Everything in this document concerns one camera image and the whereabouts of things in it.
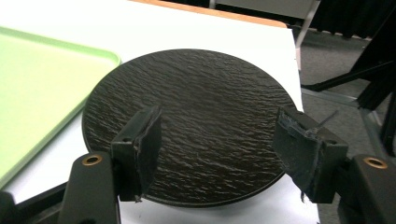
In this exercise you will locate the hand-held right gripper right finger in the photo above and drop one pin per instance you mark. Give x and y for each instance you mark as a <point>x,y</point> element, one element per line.
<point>306,158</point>

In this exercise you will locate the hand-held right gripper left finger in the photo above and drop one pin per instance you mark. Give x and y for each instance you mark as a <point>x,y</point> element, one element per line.
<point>137,155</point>

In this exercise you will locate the black textured round plate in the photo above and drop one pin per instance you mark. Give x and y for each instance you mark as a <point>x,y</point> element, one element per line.
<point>199,124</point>

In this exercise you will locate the black metal stand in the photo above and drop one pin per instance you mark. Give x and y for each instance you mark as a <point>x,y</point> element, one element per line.
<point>370,81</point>

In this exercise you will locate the light green tray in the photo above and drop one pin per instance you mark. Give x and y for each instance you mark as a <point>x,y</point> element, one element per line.
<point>40,93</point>

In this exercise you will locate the grey metal table leg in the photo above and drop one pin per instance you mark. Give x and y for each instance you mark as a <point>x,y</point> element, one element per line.
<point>306,21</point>

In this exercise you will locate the dark curtain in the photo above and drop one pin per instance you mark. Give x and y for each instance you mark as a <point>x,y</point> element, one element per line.
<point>348,15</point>

